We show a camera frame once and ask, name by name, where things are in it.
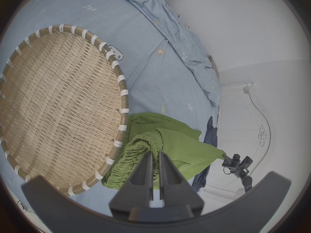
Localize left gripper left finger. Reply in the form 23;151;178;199
109;151;154;219

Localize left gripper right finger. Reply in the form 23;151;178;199
159;151;205;219

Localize green shorts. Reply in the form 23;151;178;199
100;112;227;192

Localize dark blue garment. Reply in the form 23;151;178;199
191;116;218;193

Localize bed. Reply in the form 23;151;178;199
0;0;275;218

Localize round woven basket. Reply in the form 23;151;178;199
0;24;130;196

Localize pale blue quilt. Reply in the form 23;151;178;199
101;0;222;108

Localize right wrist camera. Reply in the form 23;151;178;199
232;154;253;166

